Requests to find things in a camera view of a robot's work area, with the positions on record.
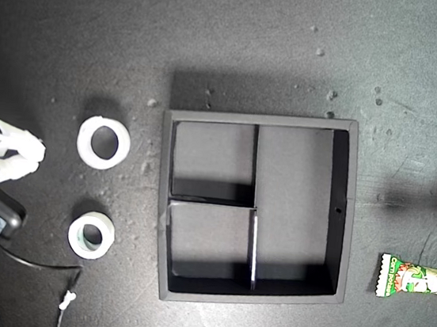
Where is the large white tape roll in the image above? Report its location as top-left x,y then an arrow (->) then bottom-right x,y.
73,113 -> 135,173

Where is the green printed snack bar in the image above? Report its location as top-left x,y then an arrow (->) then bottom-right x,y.
372,251 -> 437,305

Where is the small white tape roll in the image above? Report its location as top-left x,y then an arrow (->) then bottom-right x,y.
64,208 -> 119,264

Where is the black compartment tray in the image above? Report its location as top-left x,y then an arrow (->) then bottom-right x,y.
141,97 -> 368,324

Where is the black camera cable white connector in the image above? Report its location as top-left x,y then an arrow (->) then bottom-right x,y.
0,238 -> 87,327

